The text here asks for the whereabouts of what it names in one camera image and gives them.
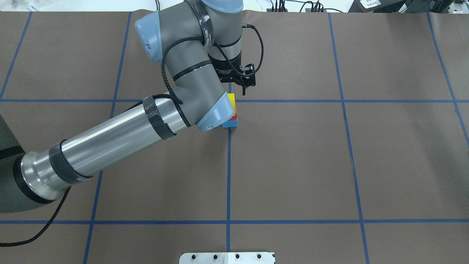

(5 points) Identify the yellow foam cube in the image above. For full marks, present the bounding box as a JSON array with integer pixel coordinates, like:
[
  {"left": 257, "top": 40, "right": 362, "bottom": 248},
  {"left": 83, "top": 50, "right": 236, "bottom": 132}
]
[{"left": 227, "top": 92, "right": 237, "bottom": 118}]

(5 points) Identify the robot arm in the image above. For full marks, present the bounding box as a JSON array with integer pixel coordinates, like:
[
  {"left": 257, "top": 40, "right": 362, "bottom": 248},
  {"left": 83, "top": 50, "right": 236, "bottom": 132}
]
[{"left": 0, "top": 0, "right": 251, "bottom": 213}]

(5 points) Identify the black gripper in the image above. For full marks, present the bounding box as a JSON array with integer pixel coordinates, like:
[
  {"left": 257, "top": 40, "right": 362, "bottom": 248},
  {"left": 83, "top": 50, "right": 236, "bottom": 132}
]
[{"left": 208, "top": 52, "right": 256, "bottom": 96}]

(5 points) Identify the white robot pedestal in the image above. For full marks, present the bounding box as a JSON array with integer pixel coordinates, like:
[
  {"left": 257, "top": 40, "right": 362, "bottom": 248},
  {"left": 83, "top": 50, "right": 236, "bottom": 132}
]
[{"left": 179, "top": 251, "right": 276, "bottom": 264}]

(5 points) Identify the red foam cube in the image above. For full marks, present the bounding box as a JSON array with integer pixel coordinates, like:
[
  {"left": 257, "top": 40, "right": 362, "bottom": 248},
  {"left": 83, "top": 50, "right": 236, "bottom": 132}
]
[{"left": 229, "top": 107, "right": 237, "bottom": 122}]

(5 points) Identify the blue foam cube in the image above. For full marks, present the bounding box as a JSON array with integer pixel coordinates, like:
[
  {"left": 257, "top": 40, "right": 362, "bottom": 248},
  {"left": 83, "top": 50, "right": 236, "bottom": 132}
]
[{"left": 222, "top": 119, "right": 238, "bottom": 128}]

